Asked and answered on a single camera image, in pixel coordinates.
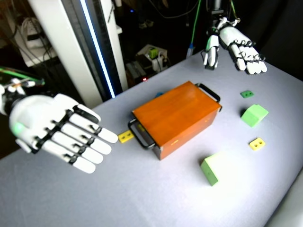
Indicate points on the grey tablecloth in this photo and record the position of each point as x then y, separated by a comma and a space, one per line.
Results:
118, 194

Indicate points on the dark green flat two-hole block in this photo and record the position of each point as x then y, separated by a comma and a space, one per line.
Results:
247, 94

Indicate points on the light green cuboid block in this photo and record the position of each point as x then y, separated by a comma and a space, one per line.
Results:
209, 171

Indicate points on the white column with blue light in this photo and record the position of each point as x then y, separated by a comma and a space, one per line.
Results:
71, 47

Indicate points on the white power strip, green plug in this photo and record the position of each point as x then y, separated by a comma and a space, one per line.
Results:
154, 56

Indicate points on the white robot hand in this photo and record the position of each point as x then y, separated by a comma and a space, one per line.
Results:
230, 35
35, 111

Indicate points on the black device with red light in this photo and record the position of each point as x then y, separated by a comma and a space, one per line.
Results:
137, 71

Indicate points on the light green house-shaped block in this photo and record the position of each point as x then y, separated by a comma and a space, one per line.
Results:
254, 114

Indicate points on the small blue toy piece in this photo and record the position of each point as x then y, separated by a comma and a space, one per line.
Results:
159, 95

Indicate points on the yellow flat two-hole block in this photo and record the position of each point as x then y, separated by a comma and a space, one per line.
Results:
125, 136
257, 144

